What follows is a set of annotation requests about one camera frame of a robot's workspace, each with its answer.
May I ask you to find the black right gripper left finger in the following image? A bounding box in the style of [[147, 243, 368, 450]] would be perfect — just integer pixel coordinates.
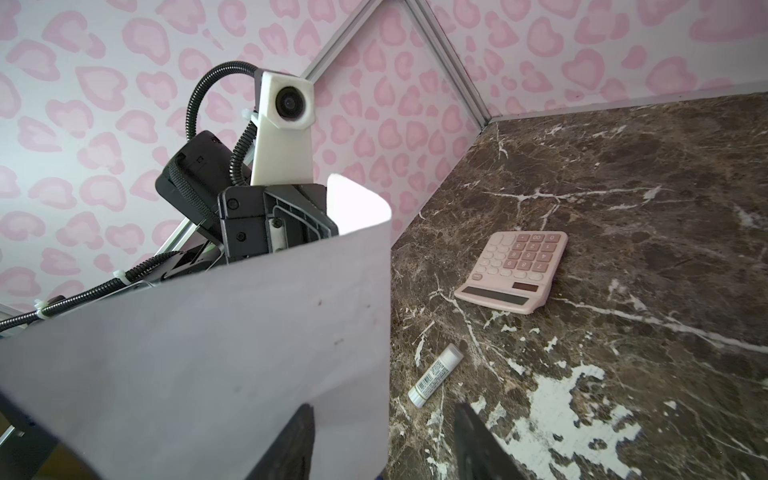
[[246, 403, 316, 480]]

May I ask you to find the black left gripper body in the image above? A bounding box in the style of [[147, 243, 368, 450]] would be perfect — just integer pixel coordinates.
[[218, 184, 339, 263]]

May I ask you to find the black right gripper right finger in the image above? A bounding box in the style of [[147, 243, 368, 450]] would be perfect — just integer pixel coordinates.
[[454, 403, 525, 480]]

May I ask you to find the white letter paper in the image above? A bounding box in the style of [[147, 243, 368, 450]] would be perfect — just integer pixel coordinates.
[[1, 174, 392, 479]]

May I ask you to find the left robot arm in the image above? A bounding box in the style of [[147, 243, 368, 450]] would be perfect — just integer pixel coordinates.
[[1, 55, 264, 335]]

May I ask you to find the white glue stick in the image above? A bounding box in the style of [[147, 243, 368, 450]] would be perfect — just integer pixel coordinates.
[[408, 344, 464, 408]]

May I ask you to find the pink desk calculator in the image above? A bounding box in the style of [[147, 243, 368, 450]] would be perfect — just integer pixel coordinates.
[[454, 231, 569, 315]]

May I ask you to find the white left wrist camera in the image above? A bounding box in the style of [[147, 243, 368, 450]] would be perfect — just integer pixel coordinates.
[[250, 70, 316, 186]]

